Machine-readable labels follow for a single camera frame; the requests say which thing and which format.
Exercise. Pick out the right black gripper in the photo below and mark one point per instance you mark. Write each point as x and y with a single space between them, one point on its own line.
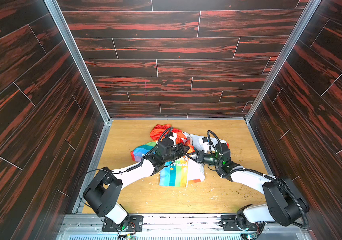
199 157

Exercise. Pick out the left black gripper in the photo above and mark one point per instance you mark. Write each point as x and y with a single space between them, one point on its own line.
180 150

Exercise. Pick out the colourful rainbow kids jacket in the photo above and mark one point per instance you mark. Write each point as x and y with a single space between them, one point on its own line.
180 172

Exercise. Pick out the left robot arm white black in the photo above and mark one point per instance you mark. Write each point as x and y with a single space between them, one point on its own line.
103 191

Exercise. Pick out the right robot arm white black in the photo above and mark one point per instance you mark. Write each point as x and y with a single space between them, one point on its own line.
284 204

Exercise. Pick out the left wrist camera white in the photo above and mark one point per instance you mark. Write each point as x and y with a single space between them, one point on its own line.
174 137

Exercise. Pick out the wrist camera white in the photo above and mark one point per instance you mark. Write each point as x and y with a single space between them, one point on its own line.
174 137
212 148

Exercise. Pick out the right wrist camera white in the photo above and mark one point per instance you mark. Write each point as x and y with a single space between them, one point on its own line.
212 148

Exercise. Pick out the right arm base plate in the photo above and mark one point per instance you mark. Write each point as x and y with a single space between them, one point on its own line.
234 223

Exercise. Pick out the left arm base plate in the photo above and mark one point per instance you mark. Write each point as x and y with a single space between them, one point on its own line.
132 223

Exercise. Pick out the aluminium front rail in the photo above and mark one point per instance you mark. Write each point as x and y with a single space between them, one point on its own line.
174 227

